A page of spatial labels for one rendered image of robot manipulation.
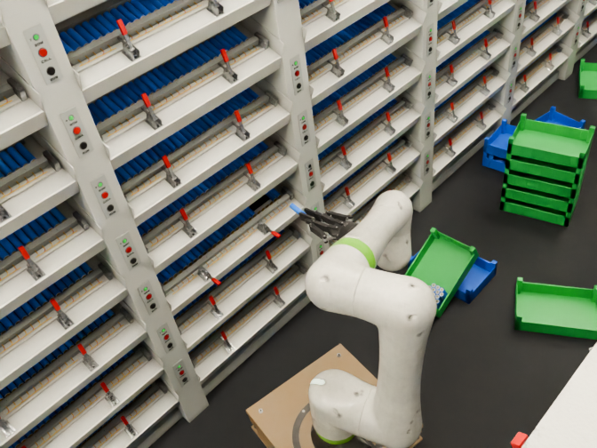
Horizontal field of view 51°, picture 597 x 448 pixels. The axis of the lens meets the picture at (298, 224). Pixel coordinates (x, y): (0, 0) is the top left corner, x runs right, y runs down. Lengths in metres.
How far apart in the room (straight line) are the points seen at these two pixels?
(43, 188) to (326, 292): 0.71
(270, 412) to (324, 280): 0.67
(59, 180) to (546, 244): 2.02
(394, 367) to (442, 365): 1.01
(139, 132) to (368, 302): 0.75
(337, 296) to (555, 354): 1.34
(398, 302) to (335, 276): 0.14
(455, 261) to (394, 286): 1.32
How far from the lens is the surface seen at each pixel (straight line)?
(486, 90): 3.11
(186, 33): 1.64
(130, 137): 1.64
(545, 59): 3.77
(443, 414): 2.29
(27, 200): 1.56
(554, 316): 2.60
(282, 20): 1.84
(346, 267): 1.31
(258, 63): 1.84
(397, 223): 1.62
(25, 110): 1.49
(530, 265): 2.76
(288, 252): 2.31
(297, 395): 1.90
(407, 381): 1.44
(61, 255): 1.68
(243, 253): 2.07
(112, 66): 1.56
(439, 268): 2.59
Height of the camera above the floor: 1.98
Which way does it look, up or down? 42 degrees down
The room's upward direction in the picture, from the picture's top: 9 degrees counter-clockwise
